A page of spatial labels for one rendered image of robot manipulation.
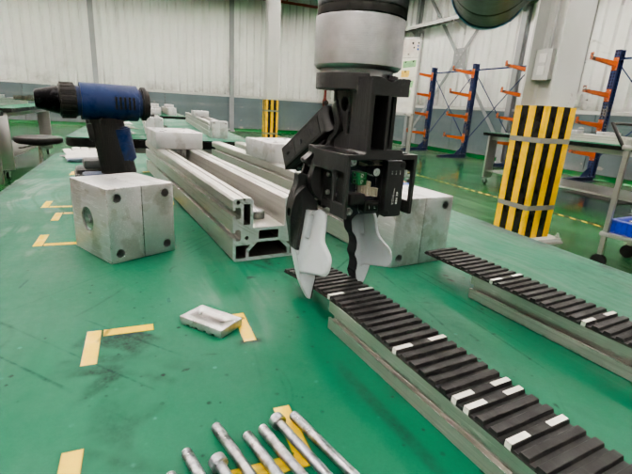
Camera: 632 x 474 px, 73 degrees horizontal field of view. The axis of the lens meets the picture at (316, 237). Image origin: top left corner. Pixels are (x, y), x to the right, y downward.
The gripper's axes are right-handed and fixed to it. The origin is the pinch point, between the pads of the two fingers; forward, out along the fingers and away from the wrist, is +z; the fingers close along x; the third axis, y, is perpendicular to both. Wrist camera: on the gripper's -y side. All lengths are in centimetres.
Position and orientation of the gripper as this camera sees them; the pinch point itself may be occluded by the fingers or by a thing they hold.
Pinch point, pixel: (330, 278)
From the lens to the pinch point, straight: 44.8
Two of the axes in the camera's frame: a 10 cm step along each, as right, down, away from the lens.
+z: -0.5, 9.5, 3.0
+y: 4.7, 2.9, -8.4
